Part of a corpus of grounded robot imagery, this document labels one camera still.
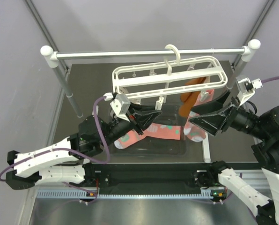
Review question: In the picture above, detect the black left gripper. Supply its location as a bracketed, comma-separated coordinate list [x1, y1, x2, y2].
[100, 102, 162, 148]

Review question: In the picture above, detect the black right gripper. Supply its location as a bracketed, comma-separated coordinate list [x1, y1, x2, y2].
[188, 88, 269, 139]

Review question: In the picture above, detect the pink patterned sock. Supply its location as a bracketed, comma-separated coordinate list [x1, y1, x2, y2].
[183, 89, 215, 143]
[114, 123, 181, 149]

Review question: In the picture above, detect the orange beige sock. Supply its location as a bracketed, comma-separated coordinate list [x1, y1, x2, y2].
[178, 77, 206, 118]

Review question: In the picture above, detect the white plastic clip hanger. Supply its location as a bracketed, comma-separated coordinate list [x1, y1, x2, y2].
[112, 45, 228, 109]

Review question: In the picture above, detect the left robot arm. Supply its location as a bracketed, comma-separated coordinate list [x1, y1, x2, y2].
[5, 104, 161, 190]

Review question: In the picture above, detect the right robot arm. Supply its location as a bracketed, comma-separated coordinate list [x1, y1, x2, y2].
[189, 91, 279, 225]

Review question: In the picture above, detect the clear plastic bin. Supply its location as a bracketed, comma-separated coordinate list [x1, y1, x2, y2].
[110, 103, 188, 156]

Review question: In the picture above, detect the silver clothes rack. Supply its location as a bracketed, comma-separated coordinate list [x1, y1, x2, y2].
[40, 38, 262, 162]

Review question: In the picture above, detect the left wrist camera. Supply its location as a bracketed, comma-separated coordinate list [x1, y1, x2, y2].
[110, 93, 131, 122]

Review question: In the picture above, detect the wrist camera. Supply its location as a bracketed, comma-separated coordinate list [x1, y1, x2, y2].
[110, 93, 131, 122]
[236, 75, 263, 106]

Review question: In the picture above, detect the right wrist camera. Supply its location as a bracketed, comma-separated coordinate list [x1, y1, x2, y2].
[236, 75, 263, 106]

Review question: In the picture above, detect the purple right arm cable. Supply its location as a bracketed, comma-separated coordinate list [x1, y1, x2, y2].
[261, 75, 279, 84]

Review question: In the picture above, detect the grey cable duct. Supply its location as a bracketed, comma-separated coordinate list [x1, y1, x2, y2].
[36, 190, 228, 200]

